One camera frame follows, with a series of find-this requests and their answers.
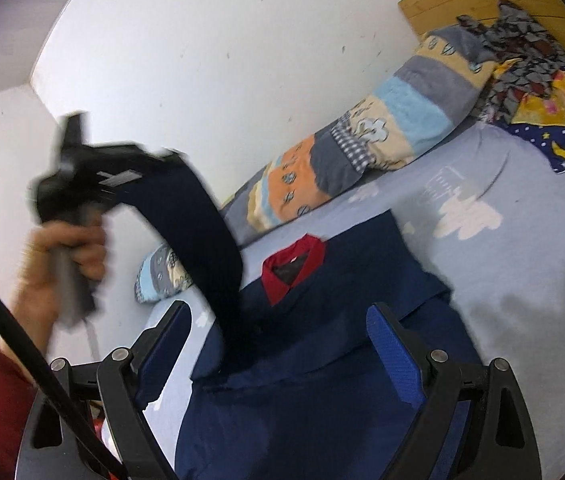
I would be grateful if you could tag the navy shirt with red collar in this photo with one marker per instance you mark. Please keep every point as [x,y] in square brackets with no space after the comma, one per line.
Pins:
[312,360]

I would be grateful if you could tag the navy yellow star cloth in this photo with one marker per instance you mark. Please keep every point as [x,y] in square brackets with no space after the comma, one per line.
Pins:
[557,125]

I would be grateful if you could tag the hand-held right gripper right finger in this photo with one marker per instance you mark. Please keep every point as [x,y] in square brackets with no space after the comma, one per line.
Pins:
[395,355]

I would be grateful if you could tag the brown cardboard piece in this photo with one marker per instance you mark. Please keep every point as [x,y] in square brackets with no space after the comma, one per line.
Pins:
[462,0]

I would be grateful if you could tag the person's left hand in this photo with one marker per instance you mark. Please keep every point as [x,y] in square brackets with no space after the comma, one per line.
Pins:
[42,270]

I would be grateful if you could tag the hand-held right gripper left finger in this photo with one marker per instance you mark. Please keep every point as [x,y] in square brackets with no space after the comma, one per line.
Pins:
[165,345]

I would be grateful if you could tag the light blue cloud bed sheet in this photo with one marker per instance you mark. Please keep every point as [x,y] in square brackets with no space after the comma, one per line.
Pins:
[512,285]

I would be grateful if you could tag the long patchwork pillow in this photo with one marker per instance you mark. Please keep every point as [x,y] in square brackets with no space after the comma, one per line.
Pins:
[362,125]

